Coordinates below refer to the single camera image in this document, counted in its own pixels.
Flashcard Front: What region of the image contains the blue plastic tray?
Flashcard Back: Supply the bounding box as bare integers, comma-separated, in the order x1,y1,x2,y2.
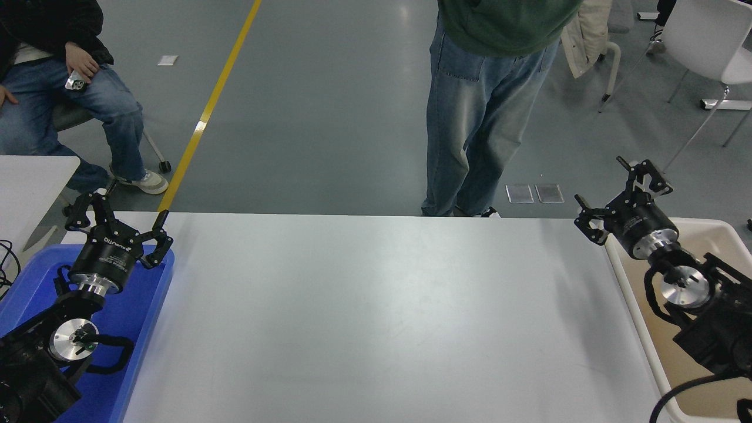
0,244,176,423

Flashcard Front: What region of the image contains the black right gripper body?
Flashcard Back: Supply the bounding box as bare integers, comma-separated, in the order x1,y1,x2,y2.
604,199,679,256

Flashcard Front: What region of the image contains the beige jacket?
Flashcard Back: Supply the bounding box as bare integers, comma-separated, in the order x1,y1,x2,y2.
561,0,613,80

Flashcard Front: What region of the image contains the small white table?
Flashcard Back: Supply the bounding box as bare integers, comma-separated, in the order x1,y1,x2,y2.
0,156,81,253

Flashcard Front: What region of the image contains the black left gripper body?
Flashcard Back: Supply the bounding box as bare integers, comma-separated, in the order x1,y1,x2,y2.
69,231,145,294

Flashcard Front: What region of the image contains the white shell chair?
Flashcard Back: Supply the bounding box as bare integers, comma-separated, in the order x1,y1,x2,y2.
599,0,752,174

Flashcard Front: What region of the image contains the large pale plastic bin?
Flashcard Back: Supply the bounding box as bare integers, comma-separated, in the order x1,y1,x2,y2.
604,217,752,423

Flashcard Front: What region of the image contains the black cable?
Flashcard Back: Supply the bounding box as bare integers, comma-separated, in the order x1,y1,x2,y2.
0,238,23,300

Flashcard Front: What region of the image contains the person's left hand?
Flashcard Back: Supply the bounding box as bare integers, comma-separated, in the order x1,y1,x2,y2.
65,41,100,79

